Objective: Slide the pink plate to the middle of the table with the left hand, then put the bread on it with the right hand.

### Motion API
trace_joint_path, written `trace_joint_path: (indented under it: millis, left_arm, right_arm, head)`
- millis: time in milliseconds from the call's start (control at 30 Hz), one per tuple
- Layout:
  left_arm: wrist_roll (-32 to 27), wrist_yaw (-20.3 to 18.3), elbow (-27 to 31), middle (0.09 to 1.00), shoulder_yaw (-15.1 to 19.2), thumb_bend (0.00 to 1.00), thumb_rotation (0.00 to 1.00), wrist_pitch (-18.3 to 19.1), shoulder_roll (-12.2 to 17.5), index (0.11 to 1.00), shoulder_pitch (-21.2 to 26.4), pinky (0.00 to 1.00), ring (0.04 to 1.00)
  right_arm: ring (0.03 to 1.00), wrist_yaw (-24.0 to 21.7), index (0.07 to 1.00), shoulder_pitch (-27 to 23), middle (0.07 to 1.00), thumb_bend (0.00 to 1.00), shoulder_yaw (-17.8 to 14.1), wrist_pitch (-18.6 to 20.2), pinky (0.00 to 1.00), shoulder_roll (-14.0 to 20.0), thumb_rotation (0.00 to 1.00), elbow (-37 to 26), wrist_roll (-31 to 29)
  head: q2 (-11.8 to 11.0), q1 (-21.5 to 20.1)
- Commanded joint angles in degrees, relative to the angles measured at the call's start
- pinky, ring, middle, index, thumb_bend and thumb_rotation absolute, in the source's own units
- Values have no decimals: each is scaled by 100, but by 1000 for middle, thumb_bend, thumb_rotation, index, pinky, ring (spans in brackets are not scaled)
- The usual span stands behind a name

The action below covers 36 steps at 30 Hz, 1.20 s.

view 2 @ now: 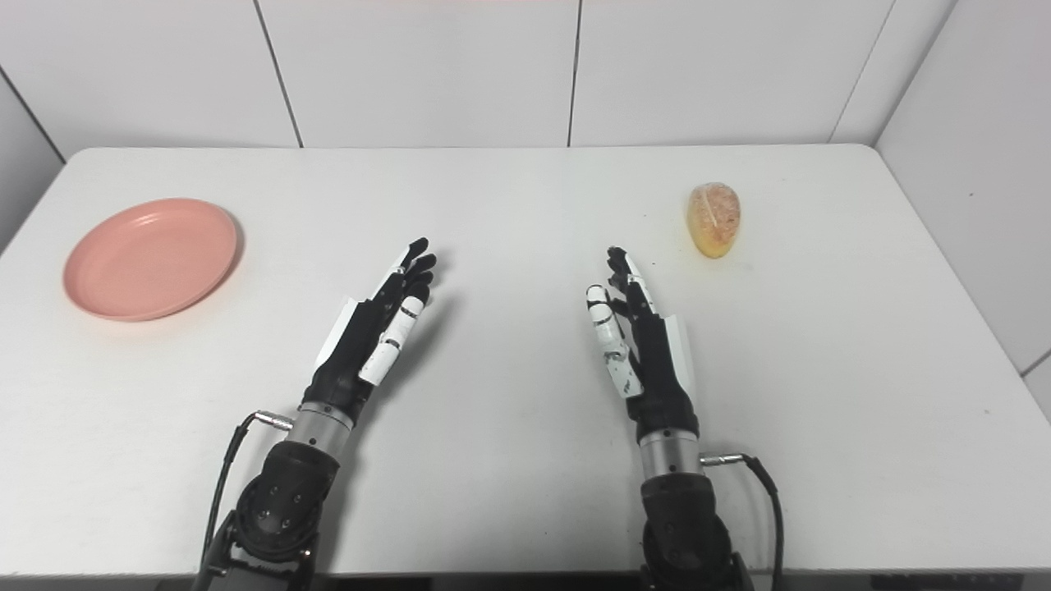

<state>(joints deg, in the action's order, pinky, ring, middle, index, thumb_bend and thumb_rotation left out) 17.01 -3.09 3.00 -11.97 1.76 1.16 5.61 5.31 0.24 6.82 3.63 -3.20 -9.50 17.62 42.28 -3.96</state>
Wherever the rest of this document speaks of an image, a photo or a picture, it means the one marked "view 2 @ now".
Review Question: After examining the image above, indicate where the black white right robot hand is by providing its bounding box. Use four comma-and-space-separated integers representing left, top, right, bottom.
585, 246, 700, 440

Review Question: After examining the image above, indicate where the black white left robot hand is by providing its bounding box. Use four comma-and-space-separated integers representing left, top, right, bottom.
304, 237, 438, 426

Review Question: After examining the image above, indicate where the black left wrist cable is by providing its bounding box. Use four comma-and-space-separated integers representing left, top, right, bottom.
200, 410, 294, 575

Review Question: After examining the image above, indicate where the black table control panel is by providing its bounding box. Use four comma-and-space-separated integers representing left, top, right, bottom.
870, 573, 1023, 591

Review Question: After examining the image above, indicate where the yellow-orange peeled fruit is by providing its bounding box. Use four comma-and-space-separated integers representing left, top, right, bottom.
686, 182, 741, 259

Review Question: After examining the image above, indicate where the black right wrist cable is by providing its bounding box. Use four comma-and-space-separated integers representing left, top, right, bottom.
700, 452, 785, 575

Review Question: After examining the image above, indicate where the pink round plate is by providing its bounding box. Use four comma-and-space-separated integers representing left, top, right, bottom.
62, 197, 239, 322

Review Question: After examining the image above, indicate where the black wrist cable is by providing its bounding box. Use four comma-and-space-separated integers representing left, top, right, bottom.
200, 410, 294, 575
700, 452, 785, 575

